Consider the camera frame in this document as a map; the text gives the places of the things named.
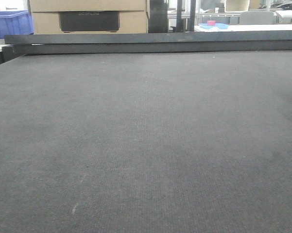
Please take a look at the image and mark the black conveyor belt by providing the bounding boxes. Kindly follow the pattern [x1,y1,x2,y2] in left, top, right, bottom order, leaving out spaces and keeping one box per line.
[0,51,292,233]

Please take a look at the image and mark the lower cardboard box black print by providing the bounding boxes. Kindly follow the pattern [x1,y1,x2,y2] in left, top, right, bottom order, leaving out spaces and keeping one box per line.
[32,11,148,34]

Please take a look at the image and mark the upper cardboard box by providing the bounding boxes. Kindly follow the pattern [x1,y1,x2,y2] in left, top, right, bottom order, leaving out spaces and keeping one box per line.
[29,0,150,12]

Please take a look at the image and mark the black stacked object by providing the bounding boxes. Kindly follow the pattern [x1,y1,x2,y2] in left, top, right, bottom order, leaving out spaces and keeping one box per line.
[148,0,168,33]

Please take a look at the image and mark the black vertical posts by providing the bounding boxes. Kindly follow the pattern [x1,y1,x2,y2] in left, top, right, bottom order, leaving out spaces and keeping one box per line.
[176,0,197,33]

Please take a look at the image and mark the light blue tray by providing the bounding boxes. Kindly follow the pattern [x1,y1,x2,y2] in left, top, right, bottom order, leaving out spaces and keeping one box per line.
[199,23,229,30]

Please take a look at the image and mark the white background table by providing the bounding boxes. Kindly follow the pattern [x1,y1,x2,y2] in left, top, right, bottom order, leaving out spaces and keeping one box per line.
[194,24,292,32]

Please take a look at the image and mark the blue plastic crate background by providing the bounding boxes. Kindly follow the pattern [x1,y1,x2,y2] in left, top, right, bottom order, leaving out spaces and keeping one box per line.
[0,10,34,39]

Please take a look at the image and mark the black conveyor side rail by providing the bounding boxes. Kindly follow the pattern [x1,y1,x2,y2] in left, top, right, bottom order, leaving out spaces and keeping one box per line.
[2,30,292,62]

